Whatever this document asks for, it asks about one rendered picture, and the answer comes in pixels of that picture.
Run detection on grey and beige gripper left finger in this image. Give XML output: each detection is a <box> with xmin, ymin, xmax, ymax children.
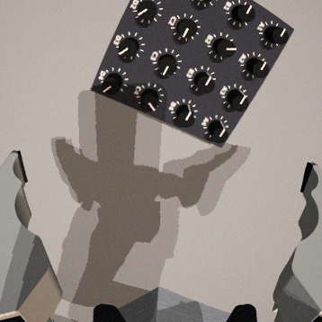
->
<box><xmin>0</xmin><ymin>150</ymin><xmax>63</xmax><ymax>322</ymax></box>

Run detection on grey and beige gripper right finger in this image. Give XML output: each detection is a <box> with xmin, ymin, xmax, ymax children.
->
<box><xmin>273</xmin><ymin>162</ymin><xmax>322</xmax><ymax>322</ymax></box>

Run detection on dark grey knob panel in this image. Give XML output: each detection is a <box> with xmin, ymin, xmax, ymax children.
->
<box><xmin>91</xmin><ymin>0</ymin><xmax>294</xmax><ymax>148</ymax></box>

